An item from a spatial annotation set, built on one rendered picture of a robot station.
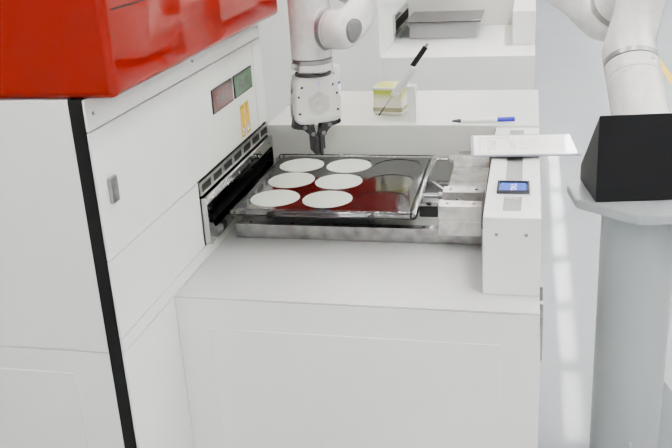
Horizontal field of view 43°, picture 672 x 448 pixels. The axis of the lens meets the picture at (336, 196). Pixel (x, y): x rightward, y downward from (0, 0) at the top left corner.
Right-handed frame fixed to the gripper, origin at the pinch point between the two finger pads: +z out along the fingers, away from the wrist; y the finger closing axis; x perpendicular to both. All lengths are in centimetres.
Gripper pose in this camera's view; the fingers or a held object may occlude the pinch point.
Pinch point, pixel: (317, 143)
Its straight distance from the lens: 180.5
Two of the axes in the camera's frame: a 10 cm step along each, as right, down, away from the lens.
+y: 9.4, -1.6, 2.9
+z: 0.6, 9.4, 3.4
